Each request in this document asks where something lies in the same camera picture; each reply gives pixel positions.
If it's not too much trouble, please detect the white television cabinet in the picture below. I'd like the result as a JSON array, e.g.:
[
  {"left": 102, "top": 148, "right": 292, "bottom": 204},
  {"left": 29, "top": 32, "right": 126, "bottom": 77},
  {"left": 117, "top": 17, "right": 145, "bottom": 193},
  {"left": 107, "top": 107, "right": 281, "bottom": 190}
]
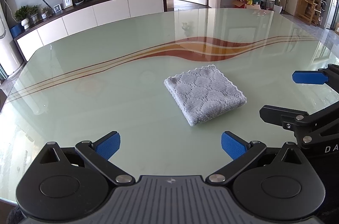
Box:
[{"left": 13, "top": 0, "right": 167, "bottom": 62}]

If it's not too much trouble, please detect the wooden chair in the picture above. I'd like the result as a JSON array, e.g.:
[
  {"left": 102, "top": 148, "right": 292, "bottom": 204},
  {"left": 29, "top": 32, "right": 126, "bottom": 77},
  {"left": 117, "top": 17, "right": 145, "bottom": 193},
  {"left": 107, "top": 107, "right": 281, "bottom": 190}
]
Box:
[{"left": 297, "top": 0, "right": 328, "bottom": 26}]

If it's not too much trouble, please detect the white standing air conditioner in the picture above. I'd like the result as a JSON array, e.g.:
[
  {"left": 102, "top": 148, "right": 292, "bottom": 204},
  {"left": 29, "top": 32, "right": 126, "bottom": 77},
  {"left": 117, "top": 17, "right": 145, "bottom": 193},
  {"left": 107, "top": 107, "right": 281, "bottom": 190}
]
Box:
[{"left": 0, "top": 0, "right": 26, "bottom": 80}]

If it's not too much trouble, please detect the white floor plant pot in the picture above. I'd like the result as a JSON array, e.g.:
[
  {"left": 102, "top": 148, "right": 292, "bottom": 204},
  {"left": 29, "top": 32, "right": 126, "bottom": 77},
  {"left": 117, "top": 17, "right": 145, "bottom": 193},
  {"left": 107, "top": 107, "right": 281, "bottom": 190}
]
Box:
[{"left": 273, "top": 0, "right": 288, "bottom": 13}]

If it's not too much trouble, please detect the cardboard box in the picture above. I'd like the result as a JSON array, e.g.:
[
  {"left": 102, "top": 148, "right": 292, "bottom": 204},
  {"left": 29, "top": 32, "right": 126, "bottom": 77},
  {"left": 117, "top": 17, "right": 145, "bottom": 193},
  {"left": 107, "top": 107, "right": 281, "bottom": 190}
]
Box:
[{"left": 232, "top": 0, "right": 263, "bottom": 10}]

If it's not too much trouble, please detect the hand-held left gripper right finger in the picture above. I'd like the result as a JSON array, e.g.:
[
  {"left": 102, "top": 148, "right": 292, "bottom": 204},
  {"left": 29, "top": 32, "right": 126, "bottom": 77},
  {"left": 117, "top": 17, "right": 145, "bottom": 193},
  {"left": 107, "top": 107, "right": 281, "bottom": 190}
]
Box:
[{"left": 206, "top": 131, "right": 308, "bottom": 185}]

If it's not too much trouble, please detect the grey towel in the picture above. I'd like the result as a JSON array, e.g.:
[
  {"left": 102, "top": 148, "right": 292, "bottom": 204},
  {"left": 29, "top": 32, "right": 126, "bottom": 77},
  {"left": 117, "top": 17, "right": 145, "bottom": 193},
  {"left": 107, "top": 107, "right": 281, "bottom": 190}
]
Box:
[{"left": 164, "top": 64, "right": 247, "bottom": 127}]

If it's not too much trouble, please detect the green plant in white pot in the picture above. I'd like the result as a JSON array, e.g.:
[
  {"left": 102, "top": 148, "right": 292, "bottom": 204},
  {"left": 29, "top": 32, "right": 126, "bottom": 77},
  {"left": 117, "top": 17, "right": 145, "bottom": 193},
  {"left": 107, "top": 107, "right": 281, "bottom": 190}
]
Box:
[{"left": 14, "top": 5, "right": 39, "bottom": 30}]

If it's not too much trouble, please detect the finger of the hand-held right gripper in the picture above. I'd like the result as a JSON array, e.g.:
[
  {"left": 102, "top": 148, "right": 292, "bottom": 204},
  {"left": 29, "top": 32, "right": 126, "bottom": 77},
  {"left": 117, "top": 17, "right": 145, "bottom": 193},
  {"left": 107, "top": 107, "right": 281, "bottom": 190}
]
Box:
[
  {"left": 259, "top": 105, "right": 339, "bottom": 149},
  {"left": 292, "top": 64, "right": 339, "bottom": 95}
]

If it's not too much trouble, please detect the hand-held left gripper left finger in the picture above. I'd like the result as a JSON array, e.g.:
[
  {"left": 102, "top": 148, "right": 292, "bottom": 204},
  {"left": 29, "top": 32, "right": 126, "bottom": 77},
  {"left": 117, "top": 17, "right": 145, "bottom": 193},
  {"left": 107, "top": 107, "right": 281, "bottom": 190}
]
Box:
[{"left": 39, "top": 131, "right": 135, "bottom": 185}]

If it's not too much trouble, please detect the blue box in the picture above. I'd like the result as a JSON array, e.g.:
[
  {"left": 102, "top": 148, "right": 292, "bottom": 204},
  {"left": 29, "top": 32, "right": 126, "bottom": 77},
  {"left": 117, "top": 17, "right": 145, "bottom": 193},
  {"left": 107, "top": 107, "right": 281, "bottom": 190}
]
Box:
[{"left": 10, "top": 25, "right": 22, "bottom": 38}]

